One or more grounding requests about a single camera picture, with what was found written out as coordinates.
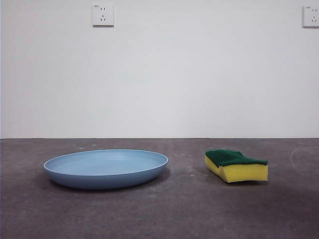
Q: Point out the blue round plate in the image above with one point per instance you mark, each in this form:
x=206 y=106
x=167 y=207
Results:
x=104 y=174

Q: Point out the yellow sponge with green pad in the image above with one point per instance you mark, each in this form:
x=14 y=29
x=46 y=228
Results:
x=246 y=173

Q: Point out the white wall socket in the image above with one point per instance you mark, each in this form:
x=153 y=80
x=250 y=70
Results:
x=311 y=16
x=103 y=15

